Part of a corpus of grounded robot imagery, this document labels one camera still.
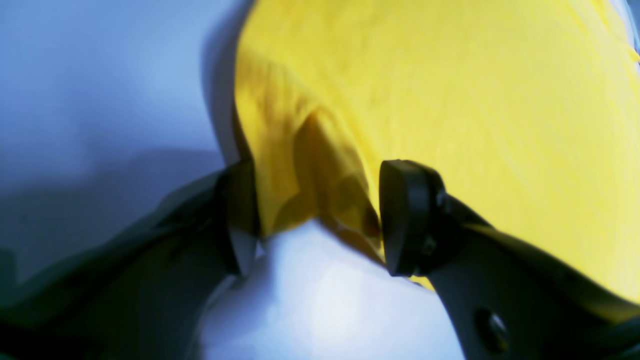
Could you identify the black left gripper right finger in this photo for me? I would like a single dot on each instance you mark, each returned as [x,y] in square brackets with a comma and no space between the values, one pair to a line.
[507,299]

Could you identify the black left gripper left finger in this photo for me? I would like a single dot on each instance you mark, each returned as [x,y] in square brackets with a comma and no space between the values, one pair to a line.
[143,297]

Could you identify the yellow T-shirt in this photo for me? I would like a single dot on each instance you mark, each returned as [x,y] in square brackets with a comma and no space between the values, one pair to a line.
[528,109]

